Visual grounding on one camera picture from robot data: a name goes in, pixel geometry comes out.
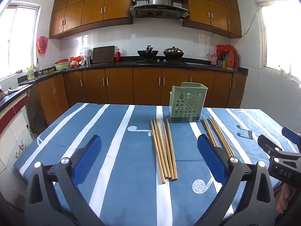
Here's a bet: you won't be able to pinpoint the dark pot with lid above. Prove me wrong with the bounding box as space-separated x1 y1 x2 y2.
163 46 184 58

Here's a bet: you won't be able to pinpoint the black wok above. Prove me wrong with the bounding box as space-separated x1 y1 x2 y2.
137 45 158 57

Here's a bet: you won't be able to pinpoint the wooden lower cabinets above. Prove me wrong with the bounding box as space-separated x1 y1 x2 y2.
37 67 247 126

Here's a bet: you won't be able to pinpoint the wall cable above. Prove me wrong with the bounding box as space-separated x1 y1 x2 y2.
206 4 262 57

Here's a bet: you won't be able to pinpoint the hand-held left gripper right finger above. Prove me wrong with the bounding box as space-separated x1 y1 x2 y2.
197 134 276 226

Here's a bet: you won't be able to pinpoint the wooden upper cabinet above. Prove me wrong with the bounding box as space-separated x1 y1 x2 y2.
182 0 242 38
49 0 133 39

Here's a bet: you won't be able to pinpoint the window with white frame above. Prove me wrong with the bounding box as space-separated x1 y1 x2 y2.
255 0 301 83
0 3 42 81

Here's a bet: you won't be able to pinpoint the colourful seasoning boxes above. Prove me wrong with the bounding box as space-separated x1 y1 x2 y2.
217 54 228 69

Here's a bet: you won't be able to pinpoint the green basin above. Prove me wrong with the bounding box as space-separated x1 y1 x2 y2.
55 60 71 71

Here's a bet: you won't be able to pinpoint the green perforated utensil holder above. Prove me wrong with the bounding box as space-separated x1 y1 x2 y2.
169 82 208 123

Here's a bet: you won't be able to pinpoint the grey cloth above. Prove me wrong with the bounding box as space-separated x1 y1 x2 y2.
7 84 31 93

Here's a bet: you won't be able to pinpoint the large red plastic bag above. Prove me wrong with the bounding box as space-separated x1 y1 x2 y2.
216 44 238 55

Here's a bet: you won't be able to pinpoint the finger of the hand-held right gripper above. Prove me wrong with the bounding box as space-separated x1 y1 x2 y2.
258 134 283 170
282 127 301 152

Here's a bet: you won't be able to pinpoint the steel faucet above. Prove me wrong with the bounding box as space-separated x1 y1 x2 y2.
35 58 43 77

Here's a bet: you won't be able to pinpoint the person's right hand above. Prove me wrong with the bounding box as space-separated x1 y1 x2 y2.
276 183 293 215

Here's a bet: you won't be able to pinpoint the blue striped tablecloth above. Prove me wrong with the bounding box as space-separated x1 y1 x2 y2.
14 102 299 226

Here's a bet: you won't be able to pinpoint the steel range hood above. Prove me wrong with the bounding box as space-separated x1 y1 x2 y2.
130 0 190 20

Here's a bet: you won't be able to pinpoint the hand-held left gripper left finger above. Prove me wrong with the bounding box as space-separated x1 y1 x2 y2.
24 135 105 226

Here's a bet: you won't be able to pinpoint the dark cutting board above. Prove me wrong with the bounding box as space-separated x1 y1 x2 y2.
92 46 115 63

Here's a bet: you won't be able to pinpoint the black kitchen countertop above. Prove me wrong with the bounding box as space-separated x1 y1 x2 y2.
0 56 249 111

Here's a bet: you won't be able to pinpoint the gas stove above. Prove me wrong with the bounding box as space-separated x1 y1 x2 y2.
136 58 189 65

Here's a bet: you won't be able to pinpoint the hanging red plastic bag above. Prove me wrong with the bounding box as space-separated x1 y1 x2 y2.
36 36 49 55

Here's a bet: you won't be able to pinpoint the dark red oil bottles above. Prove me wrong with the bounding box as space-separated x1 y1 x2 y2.
227 50 240 70

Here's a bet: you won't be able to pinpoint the slanted chopsticks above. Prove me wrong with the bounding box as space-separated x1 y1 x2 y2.
161 118 175 181

